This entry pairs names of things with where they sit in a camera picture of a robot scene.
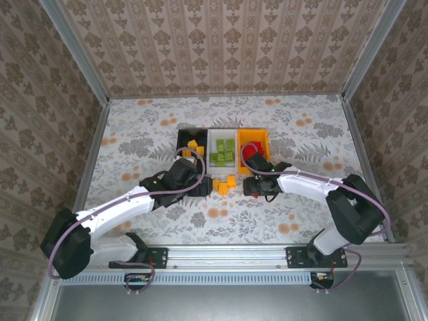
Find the orange lego brick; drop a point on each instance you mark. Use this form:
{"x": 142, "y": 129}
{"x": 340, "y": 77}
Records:
{"x": 216, "y": 184}
{"x": 200, "y": 150}
{"x": 231, "y": 181}
{"x": 186, "y": 153}
{"x": 192, "y": 144}
{"x": 223, "y": 189}

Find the aluminium frame bar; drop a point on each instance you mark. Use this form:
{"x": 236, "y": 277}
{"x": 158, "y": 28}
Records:
{"x": 45, "y": 304}
{"x": 410, "y": 301}

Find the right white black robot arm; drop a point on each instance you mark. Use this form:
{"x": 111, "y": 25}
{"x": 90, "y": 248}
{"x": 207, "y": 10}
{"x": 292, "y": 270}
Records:
{"x": 307, "y": 187}

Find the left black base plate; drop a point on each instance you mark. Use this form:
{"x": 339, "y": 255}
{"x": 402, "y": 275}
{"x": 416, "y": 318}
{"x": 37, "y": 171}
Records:
{"x": 160, "y": 257}

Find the aluminium mounting rail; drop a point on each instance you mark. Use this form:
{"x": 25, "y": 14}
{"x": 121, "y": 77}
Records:
{"x": 227, "y": 255}

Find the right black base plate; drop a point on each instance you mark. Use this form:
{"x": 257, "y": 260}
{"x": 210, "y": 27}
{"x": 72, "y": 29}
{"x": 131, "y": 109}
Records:
{"x": 296, "y": 257}

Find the orange plastic container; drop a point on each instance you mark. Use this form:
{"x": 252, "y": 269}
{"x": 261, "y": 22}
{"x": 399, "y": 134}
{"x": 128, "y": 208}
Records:
{"x": 257, "y": 135}

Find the grey metal panel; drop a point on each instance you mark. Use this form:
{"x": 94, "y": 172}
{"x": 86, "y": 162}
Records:
{"x": 227, "y": 304}

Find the white plastic container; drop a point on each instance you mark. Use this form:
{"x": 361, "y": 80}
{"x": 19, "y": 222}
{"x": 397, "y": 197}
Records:
{"x": 214, "y": 135}

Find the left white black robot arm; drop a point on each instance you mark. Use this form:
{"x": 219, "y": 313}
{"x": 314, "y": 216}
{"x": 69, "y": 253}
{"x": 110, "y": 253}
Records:
{"x": 113, "y": 210}

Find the aluminium table side rail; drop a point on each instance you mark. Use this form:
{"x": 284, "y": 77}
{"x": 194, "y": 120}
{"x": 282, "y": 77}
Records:
{"x": 88, "y": 167}
{"x": 366, "y": 150}

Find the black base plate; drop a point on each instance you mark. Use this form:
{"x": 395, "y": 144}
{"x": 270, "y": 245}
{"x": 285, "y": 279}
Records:
{"x": 160, "y": 257}
{"x": 296, "y": 257}

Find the black connector box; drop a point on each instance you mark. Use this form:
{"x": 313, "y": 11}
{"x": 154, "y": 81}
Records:
{"x": 322, "y": 277}
{"x": 137, "y": 278}

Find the aluminium frame post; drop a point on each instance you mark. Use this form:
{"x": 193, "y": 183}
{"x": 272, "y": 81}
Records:
{"x": 371, "y": 50}
{"x": 77, "y": 50}

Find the thin aluminium table rail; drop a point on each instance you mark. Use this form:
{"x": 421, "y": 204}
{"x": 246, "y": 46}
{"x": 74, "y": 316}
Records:
{"x": 227, "y": 96}

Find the black plastic container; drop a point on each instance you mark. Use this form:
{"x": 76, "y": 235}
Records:
{"x": 182, "y": 137}

